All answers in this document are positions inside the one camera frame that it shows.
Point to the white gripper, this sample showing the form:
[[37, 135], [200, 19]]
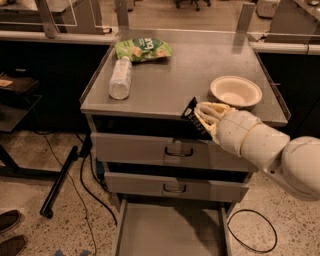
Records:
[[235, 130]]

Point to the black rxbar chocolate bar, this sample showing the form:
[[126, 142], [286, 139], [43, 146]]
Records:
[[195, 125]]

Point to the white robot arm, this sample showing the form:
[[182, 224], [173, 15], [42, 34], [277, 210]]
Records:
[[294, 164]]

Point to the grey metal drawer cabinet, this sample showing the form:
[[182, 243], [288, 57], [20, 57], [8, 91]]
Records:
[[162, 89]]

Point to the top grey drawer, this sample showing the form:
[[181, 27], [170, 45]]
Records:
[[164, 151]]

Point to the middle grey drawer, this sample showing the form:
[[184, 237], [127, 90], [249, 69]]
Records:
[[160, 186]]

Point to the bottom grey open drawer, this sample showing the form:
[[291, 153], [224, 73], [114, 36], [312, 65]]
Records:
[[170, 227]]

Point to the white paper bowl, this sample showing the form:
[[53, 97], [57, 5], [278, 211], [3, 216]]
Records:
[[236, 91]]

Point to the green snack bag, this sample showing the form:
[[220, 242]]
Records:
[[143, 49]]

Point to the clear plastic water bottle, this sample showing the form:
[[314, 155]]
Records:
[[120, 81]]

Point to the black office chair base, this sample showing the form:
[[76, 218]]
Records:
[[192, 2]]

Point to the black table leg bar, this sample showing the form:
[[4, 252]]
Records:
[[46, 209]]

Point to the black side table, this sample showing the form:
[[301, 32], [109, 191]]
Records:
[[17, 98]]

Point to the upper brown shoe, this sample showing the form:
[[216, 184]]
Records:
[[9, 219]]

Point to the brown shoe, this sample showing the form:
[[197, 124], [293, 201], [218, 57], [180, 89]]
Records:
[[9, 219], [13, 246]]

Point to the lower brown shoe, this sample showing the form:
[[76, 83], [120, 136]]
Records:
[[13, 246]]

